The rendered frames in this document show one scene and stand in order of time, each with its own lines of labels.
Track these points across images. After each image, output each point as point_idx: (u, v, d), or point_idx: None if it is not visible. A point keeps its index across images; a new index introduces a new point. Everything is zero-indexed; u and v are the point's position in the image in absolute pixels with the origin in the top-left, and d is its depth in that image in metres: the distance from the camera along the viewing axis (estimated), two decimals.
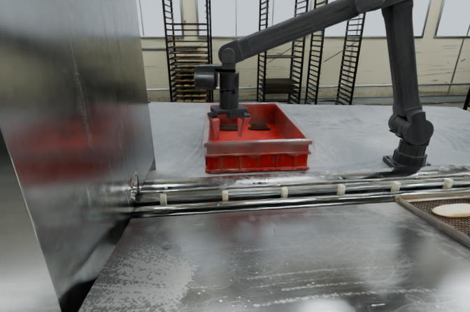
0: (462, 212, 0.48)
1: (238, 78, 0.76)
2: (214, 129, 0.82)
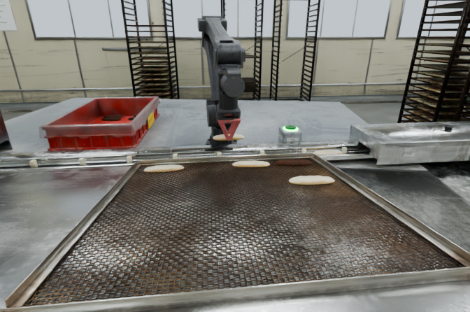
0: (159, 168, 0.67)
1: None
2: (226, 131, 0.80)
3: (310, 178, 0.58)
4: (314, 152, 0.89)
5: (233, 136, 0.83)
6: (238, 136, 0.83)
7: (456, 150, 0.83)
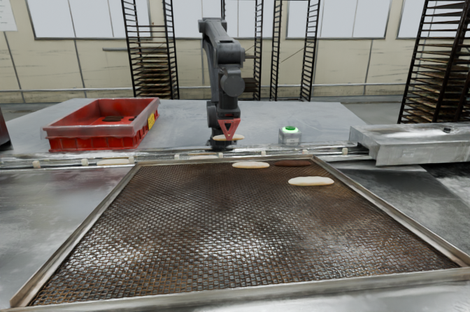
0: (226, 138, 0.82)
1: None
2: (226, 131, 0.80)
3: (309, 178, 0.58)
4: (189, 158, 0.85)
5: (117, 161, 0.82)
6: (122, 161, 0.83)
7: (454, 151, 0.84)
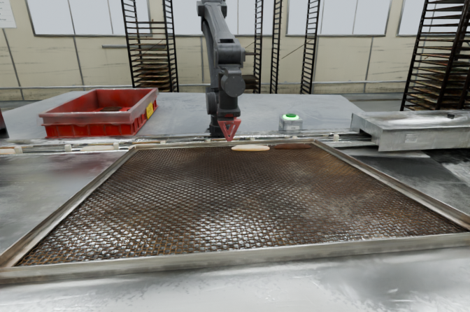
0: None
1: None
2: (230, 124, 0.86)
3: None
4: (82, 147, 0.81)
5: (2, 151, 0.78)
6: (8, 150, 0.78)
7: (459, 136, 0.82)
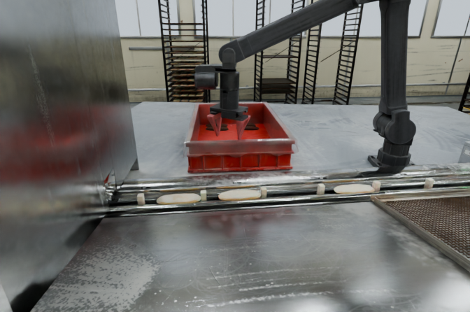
0: (236, 197, 0.60)
1: (238, 78, 0.76)
2: (217, 125, 0.85)
3: (353, 187, 0.64)
4: (158, 198, 0.61)
5: None
6: None
7: None
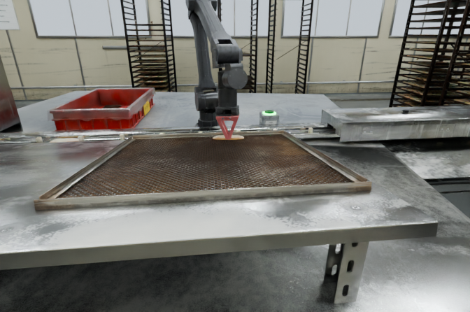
0: None
1: None
2: None
3: (63, 139, 0.93)
4: None
5: None
6: None
7: (409, 129, 0.96)
